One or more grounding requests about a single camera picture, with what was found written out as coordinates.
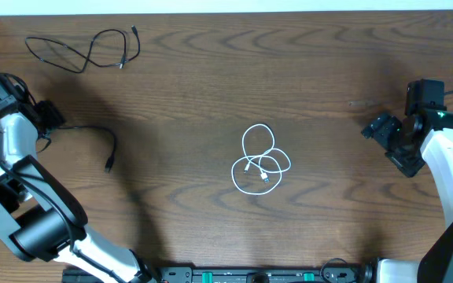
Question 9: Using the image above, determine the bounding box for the black usb cable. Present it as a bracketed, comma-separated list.
[24, 25, 142, 75]
[35, 124, 117, 174]

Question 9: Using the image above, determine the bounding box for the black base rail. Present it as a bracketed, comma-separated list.
[61, 257, 377, 283]

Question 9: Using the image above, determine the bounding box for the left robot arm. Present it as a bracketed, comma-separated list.
[0, 73, 161, 282]

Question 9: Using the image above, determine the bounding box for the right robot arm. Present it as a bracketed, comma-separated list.
[361, 79, 453, 282]

